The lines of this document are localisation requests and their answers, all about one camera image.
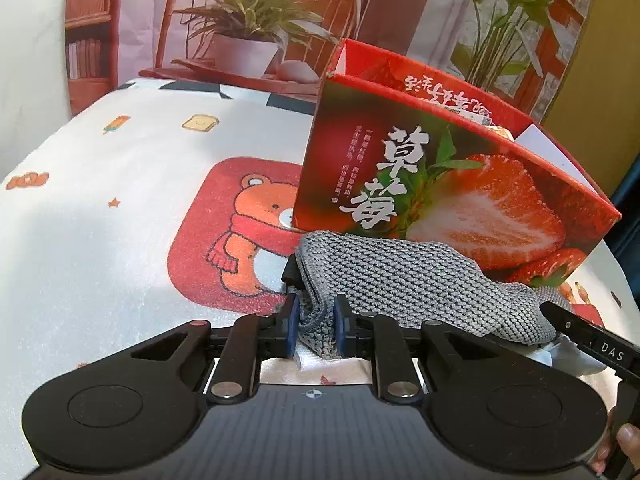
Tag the printed blanket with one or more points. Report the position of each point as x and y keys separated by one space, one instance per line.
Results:
x=125 y=185

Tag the white marble board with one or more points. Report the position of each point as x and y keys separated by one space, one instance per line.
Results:
x=30 y=35

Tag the red strawberry cardboard box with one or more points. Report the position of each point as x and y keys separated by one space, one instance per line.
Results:
x=450 y=200

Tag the grey knitted cloth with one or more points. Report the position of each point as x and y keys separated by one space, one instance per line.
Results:
x=410 y=285

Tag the person's right hand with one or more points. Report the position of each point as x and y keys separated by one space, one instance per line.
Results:
x=631 y=441

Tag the wall poster of room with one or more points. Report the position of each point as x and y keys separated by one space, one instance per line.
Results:
x=240 y=25

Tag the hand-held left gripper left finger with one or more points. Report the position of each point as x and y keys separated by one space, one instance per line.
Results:
x=292 y=329

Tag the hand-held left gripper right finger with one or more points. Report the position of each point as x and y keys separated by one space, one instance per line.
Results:
x=340 y=330

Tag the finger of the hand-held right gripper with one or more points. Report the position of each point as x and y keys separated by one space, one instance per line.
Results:
x=560 y=320

